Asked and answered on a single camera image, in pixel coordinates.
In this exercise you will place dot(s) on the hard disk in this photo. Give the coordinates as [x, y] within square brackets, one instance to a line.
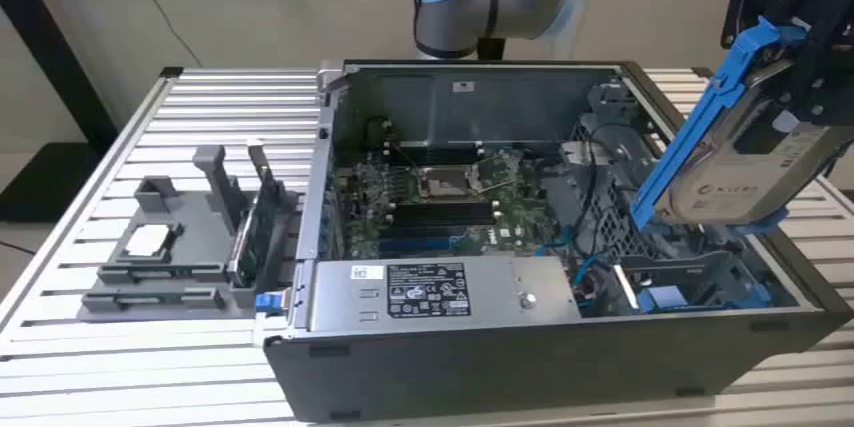
[720, 182]

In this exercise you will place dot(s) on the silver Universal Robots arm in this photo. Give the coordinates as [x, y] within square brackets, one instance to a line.
[467, 12]

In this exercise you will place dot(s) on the metal disk bay cage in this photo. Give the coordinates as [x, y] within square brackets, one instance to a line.
[616, 217]

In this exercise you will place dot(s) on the black RAM slot bank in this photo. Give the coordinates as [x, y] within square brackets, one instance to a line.
[443, 214]
[433, 152]

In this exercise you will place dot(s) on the blue expansion slot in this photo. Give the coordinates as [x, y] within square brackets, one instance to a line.
[420, 243]

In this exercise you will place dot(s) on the black expansion slot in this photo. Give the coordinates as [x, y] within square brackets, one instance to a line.
[413, 250]

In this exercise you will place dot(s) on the green Dell motherboard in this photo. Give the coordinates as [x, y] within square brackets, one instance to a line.
[520, 212]

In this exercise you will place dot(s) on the CPU socket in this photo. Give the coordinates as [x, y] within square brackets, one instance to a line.
[440, 182]

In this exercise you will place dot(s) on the grey power supply unit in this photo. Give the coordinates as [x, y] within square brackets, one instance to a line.
[493, 292]

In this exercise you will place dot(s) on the black and grey PC case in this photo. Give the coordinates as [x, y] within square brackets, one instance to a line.
[467, 372]

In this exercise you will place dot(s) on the grey parts rack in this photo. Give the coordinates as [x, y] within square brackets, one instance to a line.
[213, 172]

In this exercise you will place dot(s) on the green graphics card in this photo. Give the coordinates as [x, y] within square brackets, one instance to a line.
[256, 237]

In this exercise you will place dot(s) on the blue case latch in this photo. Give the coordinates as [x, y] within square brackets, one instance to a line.
[268, 303]

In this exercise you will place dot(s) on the green RAM stick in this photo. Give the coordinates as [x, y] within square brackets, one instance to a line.
[173, 272]

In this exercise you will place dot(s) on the silver CPU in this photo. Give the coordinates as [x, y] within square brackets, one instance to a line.
[146, 241]

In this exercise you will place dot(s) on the black stand with base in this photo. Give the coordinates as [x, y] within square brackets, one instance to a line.
[40, 182]

